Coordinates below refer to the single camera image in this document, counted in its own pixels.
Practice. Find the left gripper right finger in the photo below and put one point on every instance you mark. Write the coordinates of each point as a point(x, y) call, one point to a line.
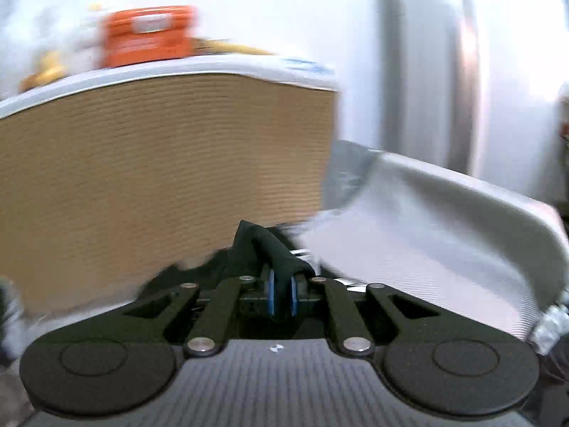
point(324, 308)

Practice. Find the black printed sweatshirt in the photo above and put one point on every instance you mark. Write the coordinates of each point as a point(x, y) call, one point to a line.
point(254, 248)

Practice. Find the orange first aid box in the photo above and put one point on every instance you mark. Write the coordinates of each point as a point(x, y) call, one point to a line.
point(146, 35)

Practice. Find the white plush duck toy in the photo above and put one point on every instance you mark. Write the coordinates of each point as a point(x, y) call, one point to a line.
point(51, 45)

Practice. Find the woven tan upright mattress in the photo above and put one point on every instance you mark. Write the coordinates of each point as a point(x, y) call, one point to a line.
point(271, 118)

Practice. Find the grey patterned bed sheet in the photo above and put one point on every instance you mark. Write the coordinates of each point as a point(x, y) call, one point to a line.
point(347, 169)

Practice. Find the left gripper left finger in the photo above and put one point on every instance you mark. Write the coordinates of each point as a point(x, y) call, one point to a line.
point(239, 307)

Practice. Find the crumpled white paper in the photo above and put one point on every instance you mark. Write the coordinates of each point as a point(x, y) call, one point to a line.
point(549, 330)

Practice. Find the yellow stick toy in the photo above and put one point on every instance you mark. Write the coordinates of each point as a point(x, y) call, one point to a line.
point(202, 46)

